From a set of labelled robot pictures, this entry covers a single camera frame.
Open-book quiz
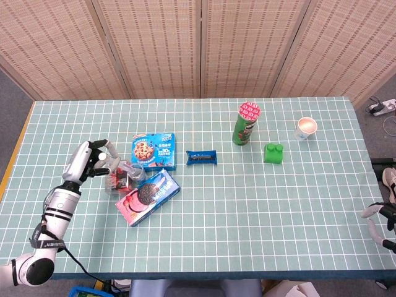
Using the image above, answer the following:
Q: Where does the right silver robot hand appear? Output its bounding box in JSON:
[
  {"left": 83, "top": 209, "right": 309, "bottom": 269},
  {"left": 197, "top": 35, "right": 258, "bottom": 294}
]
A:
[{"left": 361, "top": 202, "right": 396, "bottom": 250}]

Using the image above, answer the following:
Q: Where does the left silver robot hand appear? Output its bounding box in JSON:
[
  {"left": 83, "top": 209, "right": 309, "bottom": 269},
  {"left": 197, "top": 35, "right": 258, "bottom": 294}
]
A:
[{"left": 62, "top": 139, "right": 122, "bottom": 186}]

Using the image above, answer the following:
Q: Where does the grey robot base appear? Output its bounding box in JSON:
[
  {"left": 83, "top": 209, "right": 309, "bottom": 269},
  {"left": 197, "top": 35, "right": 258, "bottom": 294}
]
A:
[{"left": 129, "top": 279, "right": 263, "bottom": 297}]

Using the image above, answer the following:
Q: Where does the white shoe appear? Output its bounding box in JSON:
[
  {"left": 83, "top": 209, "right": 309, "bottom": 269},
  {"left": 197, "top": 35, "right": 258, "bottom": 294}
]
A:
[{"left": 381, "top": 167, "right": 396, "bottom": 204}]

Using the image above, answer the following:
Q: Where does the clear plastic box red label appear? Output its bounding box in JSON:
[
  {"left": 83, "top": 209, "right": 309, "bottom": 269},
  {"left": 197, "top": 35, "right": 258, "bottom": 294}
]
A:
[{"left": 104, "top": 159, "right": 139, "bottom": 197}]

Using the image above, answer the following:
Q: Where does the pink blue Oreo box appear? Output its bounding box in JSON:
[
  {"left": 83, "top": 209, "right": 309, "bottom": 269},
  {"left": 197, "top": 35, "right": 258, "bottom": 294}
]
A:
[{"left": 114, "top": 168, "right": 181, "bottom": 228}]

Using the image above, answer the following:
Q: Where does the blue chocolate chip cookie box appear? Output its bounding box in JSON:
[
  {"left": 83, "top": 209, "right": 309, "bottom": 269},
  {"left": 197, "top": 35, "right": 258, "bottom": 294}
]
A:
[{"left": 131, "top": 132, "right": 178, "bottom": 171}]

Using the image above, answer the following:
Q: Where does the white power strip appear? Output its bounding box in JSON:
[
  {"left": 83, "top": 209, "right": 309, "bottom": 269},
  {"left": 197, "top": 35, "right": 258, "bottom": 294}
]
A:
[{"left": 367, "top": 96, "right": 396, "bottom": 117}]

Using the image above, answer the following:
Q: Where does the white paper cup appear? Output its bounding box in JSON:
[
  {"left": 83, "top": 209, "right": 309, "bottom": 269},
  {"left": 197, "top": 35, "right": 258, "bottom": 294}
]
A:
[{"left": 294, "top": 116, "right": 319, "bottom": 141}]

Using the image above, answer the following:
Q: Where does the blue snack packet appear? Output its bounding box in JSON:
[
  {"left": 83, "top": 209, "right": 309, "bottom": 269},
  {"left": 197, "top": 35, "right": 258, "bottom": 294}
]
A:
[{"left": 186, "top": 149, "right": 218, "bottom": 166}]

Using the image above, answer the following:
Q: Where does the white paper sheet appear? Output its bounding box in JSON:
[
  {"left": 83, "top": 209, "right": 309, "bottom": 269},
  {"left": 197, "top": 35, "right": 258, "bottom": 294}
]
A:
[{"left": 264, "top": 282, "right": 320, "bottom": 297}]

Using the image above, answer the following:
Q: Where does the blue plastic crate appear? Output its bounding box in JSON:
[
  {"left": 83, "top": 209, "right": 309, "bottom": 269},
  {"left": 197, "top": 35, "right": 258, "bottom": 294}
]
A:
[{"left": 67, "top": 285, "right": 108, "bottom": 297}]

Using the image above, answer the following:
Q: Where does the green toy brick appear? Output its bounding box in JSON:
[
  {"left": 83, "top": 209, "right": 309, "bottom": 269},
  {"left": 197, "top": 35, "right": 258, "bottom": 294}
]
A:
[{"left": 263, "top": 143, "right": 285, "bottom": 165}]

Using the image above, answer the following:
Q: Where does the green grid tablecloth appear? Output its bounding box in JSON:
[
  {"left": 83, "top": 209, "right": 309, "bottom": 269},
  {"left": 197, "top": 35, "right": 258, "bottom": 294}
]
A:
[{"left": 0, "top": 97, "right": 396, "bottom": 281}]

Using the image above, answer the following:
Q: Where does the bamboo folding screen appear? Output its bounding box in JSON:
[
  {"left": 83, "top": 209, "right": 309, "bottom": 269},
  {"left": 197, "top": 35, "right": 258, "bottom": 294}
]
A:
[{"left": 0, "top": 0, "right": 396, "bottom": 105}]

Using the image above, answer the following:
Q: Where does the green Pringles can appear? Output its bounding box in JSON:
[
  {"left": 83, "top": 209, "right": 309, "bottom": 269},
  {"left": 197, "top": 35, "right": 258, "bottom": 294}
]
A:
[{"left": 231, "top": 101, "right": 261, "bottom": 147}]

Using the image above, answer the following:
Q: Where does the thin white cable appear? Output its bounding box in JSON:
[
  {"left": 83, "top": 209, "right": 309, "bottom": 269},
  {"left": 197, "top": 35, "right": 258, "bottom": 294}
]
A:
[{"left": 382, "top": 114, "right": 396, "bottom": 137}]

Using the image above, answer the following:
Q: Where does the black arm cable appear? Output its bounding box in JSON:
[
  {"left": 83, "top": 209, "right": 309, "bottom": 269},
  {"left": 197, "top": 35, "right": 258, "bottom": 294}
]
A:
[{"left": 61, "top": 246, "right": 114, "bottom": 288}]

